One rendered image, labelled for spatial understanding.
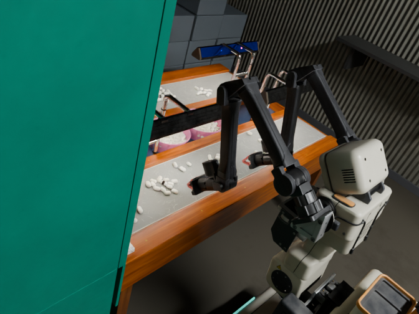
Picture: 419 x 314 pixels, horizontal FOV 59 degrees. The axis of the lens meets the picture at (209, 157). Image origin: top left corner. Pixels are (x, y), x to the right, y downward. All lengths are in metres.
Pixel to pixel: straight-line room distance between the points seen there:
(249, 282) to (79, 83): 1.98
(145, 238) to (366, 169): 0.86
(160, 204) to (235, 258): 1.02
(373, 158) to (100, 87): 0.91
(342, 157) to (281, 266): 0.56
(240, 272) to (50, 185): 1.83
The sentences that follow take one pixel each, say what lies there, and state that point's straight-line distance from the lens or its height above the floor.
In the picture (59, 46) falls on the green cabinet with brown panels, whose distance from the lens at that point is 0.70.
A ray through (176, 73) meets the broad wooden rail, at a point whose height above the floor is 0.77.
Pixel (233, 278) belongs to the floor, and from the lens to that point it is 2.49.
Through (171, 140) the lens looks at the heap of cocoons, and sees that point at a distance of 2.09.
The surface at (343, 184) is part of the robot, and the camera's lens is 1.28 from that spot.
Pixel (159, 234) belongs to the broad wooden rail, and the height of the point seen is 0.77.
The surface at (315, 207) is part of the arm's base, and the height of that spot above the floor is 1.22.
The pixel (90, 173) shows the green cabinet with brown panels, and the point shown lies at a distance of 0.92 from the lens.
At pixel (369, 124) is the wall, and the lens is 4.24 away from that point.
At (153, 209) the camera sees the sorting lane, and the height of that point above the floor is 0.74.
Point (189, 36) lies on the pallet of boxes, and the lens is 3.81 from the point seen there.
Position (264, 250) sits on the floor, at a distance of 2.72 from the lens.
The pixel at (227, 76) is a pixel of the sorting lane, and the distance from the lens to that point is 3.06.
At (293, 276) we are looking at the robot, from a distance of 1.58.
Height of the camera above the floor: 1.93
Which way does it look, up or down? 36 degrees down
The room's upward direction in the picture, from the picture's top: 18 degrees clockwise
